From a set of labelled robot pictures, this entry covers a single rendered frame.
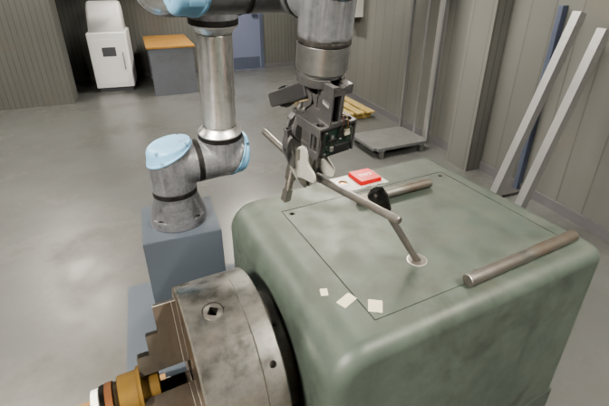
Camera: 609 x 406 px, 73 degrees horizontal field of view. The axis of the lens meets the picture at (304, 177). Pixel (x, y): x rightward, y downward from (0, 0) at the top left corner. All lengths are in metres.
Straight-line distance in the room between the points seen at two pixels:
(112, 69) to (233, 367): 6.91
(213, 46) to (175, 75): 5.87
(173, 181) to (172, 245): 0.17
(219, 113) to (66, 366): 1.73
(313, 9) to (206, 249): 0.77
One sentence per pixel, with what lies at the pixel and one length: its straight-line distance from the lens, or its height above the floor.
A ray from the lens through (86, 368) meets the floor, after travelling 2.44.
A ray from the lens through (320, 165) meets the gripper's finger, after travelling 0.70.
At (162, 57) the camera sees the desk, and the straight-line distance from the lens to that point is 6.82.
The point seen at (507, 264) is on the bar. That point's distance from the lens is 0.79.
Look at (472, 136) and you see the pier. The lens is 4.15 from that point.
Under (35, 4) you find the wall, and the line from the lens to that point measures 6.84.
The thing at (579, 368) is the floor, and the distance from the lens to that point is 2.57.
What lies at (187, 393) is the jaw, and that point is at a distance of 0.78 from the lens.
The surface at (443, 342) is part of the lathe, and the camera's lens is 0.71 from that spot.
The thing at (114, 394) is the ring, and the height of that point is 1.11.
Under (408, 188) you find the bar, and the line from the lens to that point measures 0.97.
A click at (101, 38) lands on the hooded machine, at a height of 0.82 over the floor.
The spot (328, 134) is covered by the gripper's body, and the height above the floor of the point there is 1.50.
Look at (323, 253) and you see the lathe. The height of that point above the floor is 1.26.
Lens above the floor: 1.71
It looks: 26 degrees down
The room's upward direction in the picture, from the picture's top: straight up
